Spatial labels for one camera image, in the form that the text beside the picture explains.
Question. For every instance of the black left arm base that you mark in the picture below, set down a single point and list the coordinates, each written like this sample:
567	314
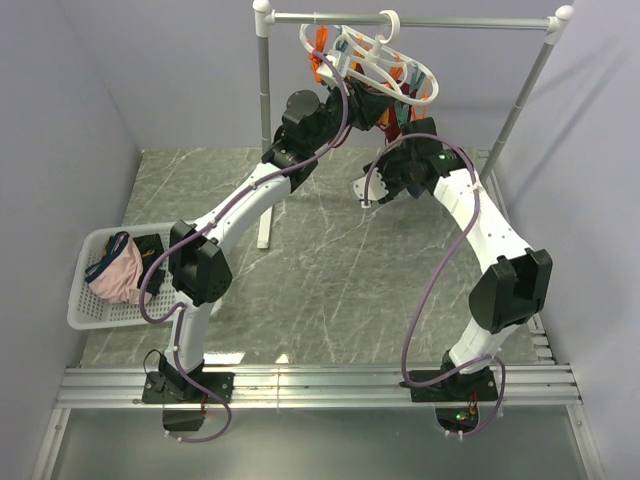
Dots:
183	403

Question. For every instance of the aluminium mounting rail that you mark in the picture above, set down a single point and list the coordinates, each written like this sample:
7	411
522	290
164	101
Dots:
282	386

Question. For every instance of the white perforated plastic basket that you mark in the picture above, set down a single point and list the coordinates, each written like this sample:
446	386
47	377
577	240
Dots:
100	305

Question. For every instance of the pink underwear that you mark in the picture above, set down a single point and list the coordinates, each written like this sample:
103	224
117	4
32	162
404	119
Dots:
115	277

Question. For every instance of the white plastic clip hanger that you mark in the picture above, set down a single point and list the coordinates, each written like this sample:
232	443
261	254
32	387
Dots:
376	64

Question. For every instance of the black lace underwear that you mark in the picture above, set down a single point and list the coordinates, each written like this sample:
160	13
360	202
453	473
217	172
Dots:
150	248

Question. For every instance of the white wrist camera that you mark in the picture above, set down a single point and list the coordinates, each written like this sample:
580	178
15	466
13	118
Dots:
328	68
369	189

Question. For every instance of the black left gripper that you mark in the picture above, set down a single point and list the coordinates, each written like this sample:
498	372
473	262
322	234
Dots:
367	106

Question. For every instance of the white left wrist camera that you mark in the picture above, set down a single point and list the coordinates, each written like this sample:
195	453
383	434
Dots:
328	68

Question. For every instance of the dark red lace bra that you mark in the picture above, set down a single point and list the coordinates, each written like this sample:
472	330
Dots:
393	130

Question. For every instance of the orange clothespin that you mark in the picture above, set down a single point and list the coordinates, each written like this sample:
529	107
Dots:
321	37
419	112

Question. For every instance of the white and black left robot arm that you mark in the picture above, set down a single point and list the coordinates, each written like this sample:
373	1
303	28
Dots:
285	165

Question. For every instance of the navy blue underwear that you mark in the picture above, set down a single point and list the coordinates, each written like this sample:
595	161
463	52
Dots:
416	190

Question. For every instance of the teal clothespin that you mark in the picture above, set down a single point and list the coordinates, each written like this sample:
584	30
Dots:
402	112
418	77

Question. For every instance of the yellow-orange clothespin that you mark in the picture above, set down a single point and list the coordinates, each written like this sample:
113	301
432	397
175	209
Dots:
384	119

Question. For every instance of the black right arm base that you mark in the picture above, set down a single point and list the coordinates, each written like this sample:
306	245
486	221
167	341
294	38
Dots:
457	397

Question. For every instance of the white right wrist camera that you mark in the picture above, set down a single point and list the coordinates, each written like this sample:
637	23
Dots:
369	189

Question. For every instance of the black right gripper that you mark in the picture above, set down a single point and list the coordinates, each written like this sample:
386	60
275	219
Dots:
383	163

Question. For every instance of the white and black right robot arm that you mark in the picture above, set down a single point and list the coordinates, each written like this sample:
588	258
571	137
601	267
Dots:
514	277

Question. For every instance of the silver clothes rack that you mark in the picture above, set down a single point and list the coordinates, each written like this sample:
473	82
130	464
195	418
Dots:
265	16

